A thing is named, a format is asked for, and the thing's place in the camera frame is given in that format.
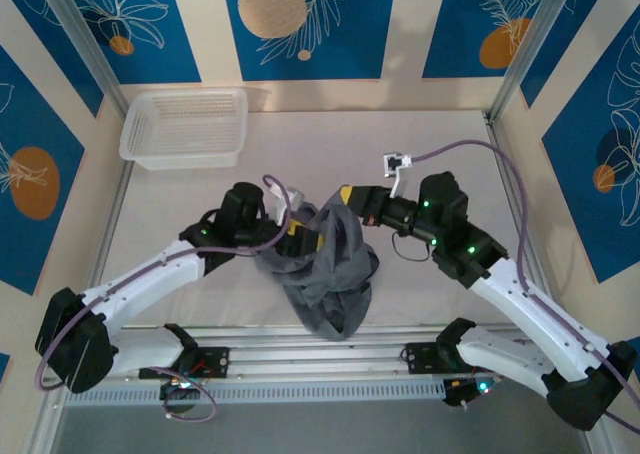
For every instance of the aluminium base frame rail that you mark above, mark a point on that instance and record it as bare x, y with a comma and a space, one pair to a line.
310, 356

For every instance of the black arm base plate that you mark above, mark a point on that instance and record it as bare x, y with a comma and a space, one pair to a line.
417, 359
215, 361

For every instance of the grey t-shirt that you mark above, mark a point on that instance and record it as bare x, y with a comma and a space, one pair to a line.
340, 264

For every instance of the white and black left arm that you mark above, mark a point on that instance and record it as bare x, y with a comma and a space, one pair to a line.
140, 274

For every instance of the aluminium frame post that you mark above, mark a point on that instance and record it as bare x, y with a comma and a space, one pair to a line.
530, 39
85, 39

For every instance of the circuit board with green light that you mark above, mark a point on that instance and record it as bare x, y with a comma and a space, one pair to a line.
462, 391
180, 386

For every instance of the white plastic mesh basket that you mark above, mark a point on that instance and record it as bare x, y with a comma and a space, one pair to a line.
185, 124

